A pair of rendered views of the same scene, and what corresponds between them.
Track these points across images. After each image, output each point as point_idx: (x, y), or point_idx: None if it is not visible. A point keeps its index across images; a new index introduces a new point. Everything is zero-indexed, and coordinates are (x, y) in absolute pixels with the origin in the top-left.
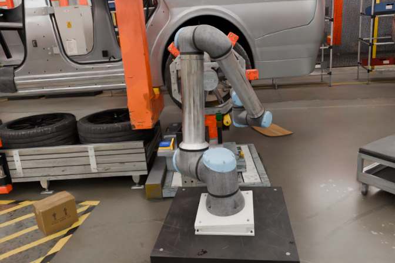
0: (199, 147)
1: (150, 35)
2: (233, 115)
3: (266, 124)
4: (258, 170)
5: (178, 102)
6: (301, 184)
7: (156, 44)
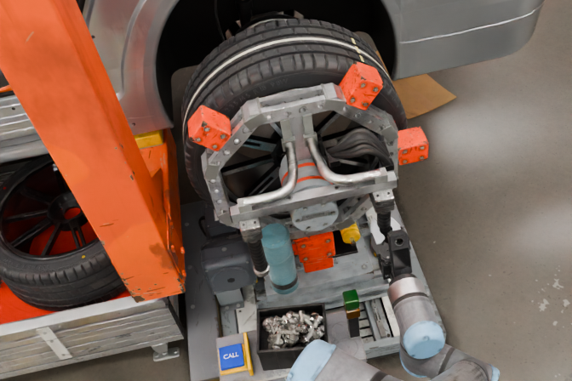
0: None
1: (110, 20)
2: (404, 359)
3: None
4: None
5: None
6: (501, 306)
7: (133, 44)
